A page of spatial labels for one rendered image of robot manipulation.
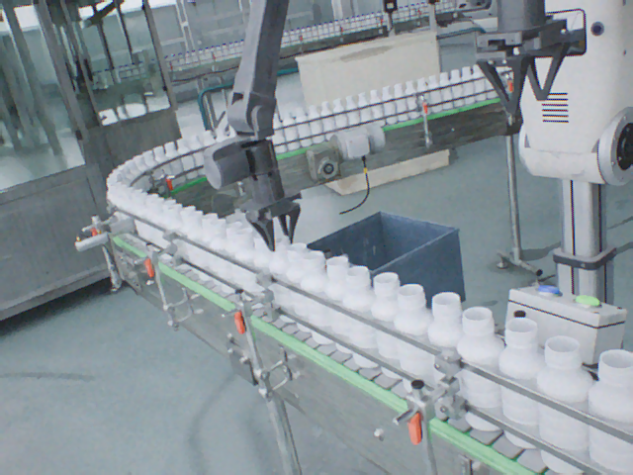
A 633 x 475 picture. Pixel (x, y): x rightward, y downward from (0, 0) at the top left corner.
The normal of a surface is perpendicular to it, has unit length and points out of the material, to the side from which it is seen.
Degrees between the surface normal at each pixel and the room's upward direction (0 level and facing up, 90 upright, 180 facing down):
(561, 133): 90
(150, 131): 90
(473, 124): 93
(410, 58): 90
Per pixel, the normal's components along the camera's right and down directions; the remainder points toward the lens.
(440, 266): 0.59, 0.18
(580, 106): -0.79, 0.36
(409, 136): 0.32, 0.29
